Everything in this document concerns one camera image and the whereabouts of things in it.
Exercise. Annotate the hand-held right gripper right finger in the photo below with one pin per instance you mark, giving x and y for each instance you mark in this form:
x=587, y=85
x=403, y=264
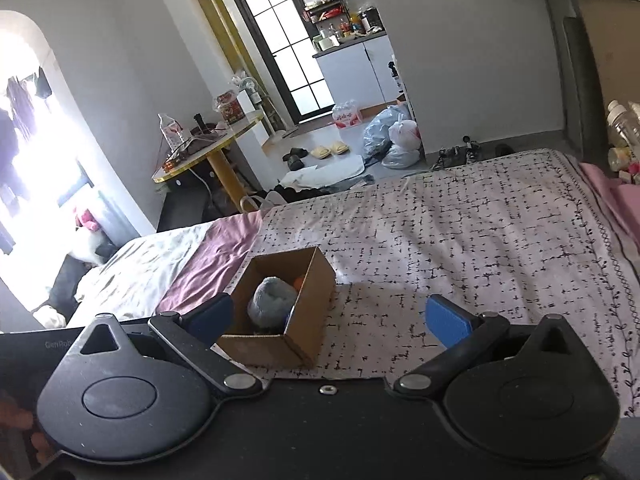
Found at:
x=447, y=320

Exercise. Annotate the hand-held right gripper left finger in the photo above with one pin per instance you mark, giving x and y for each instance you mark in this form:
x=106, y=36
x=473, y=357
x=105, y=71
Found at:
x=212, y=315

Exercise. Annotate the grey fuzzy plush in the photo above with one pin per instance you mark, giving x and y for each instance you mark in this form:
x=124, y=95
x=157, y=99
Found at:
x=270, y=302

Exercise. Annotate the brown cardboard box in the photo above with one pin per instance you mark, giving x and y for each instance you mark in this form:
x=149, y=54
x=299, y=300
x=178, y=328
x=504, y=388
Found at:
x=300, y=340

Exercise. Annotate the person's left hand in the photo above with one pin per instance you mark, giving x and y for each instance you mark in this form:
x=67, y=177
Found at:
x=15, y=415

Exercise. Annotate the pink bed sheet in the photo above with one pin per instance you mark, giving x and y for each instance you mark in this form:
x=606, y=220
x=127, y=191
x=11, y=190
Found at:
x=210, y=260

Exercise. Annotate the white duvet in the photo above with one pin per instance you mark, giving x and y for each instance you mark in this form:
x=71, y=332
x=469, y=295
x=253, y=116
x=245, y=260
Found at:
x=135, y=270

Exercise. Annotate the black patterned white blanket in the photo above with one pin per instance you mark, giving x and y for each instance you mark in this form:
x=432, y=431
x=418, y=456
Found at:
x=450, y=220

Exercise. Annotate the black low cabinet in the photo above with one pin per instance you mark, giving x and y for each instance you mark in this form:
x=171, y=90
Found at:
x=182, y=210

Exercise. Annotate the white plush toy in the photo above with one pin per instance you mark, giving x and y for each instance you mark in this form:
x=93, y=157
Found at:
x=87, y=249

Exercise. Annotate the gold-edged round table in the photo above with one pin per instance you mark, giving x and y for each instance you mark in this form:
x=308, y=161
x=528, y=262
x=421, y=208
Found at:
x=225, y=180

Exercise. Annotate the black clothes pile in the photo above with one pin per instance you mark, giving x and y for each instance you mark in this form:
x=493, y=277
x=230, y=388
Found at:
x=300, y=194

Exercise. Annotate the pink plush toy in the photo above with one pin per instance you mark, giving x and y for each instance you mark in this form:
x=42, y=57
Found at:
x=86, y=219

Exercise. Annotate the pair of grey shoes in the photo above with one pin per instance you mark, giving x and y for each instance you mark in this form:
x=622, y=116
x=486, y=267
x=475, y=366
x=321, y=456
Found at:
x=457, y=155

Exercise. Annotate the dark flat tray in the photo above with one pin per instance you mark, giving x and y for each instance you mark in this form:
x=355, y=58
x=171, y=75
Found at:
x=192, y=149

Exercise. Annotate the small grey trash bag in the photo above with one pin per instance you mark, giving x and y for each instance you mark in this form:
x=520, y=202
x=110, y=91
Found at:
x=402, y=156

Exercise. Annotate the black slipper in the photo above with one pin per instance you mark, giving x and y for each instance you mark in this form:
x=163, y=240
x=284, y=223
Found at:
x=296, y=153
x=296, y=163

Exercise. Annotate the white floor mat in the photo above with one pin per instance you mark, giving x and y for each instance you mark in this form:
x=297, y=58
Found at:
x=325, y=172

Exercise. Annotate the small white fridge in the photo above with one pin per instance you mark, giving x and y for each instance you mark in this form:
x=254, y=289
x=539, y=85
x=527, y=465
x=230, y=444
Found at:
x=252, y=132

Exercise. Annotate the clear water bottle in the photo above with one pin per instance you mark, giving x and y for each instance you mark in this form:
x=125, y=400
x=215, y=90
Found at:
x=170, y=132

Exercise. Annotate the white red plastic bag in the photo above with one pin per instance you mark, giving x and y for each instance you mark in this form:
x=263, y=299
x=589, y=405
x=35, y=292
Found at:
x=406, y=134

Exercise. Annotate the black cylinder device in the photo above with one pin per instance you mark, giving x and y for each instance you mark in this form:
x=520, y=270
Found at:
x=200, y=122

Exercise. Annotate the yellow slipper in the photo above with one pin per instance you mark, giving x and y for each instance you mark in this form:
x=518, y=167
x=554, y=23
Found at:
x=340, y=148
x=320, y=152

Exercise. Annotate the large grey trash bag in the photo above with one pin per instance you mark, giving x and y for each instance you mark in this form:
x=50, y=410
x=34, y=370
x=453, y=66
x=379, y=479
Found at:
x=380, y=130

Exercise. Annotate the pink pillow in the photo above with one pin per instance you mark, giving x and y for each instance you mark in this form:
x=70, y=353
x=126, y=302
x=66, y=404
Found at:
x=610, y=195

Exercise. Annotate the red instant noodle box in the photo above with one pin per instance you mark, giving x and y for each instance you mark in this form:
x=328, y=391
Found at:
x=231, y=109

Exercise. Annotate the pack of water bottles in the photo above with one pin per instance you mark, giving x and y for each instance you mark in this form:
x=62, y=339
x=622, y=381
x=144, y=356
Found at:
x=348, y=116

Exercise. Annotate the white desk fan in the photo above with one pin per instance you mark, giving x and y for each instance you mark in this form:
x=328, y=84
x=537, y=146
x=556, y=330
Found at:
x=246, y=86

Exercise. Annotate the cream jar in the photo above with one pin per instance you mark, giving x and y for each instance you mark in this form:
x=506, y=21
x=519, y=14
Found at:
x=620, y=159

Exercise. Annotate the black spray bottle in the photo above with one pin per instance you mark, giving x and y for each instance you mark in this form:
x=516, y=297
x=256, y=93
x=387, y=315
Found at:
x=395, y=77

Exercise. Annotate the clear plastic bottle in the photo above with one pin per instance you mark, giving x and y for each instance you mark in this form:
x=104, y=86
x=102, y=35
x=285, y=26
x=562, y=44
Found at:
x=625, y=125

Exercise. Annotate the white kitchen cabinet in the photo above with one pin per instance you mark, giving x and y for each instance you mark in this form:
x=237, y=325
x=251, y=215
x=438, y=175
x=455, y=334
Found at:
x=350, y=75

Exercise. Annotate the dark grey headboard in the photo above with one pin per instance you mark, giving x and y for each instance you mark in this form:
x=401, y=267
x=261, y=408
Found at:
x=582, y=85

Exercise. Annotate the yellow curtain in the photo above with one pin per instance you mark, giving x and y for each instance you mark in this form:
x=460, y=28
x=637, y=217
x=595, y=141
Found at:
x=225, y=40

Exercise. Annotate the black framed glass door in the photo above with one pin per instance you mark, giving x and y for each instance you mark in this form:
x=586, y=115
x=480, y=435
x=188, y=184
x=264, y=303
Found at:
x=287, y=50

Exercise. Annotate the kitchen shelf rack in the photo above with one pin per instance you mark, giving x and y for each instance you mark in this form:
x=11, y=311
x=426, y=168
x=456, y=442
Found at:
x=340, y=20

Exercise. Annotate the brown cardboard sheet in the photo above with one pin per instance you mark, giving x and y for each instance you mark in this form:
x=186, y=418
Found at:
x=610, y=45

